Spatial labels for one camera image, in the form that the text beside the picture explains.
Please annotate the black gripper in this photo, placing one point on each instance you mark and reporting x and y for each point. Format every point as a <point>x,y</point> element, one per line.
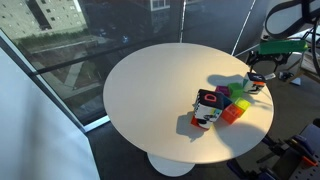
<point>278,59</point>

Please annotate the soft block with letter A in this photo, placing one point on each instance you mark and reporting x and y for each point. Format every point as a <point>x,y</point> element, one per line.
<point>253,83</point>

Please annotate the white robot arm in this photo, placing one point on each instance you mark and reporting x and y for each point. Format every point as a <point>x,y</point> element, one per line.
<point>282,21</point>

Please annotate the soft block with letter D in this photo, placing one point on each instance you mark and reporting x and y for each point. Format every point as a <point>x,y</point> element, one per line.
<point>210,103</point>

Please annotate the green plastic cube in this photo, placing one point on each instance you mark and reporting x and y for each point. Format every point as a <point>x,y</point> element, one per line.
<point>235,89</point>

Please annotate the yellow plastic cube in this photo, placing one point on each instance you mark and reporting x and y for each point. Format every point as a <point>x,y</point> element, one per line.
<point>242,103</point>

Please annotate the pink plastic cube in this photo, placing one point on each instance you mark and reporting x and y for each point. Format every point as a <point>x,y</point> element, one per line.
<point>223,89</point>

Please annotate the orange plastic cube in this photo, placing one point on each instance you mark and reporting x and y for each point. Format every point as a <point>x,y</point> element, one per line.
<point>231,113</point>

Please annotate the round white table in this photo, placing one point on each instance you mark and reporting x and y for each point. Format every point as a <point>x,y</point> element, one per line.
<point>149,97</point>

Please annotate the black clamp with orange handle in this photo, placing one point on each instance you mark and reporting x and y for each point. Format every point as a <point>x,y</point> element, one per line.
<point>298,158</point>

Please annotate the white table pedestal base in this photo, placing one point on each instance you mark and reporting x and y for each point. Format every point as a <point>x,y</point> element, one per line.
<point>168,167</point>

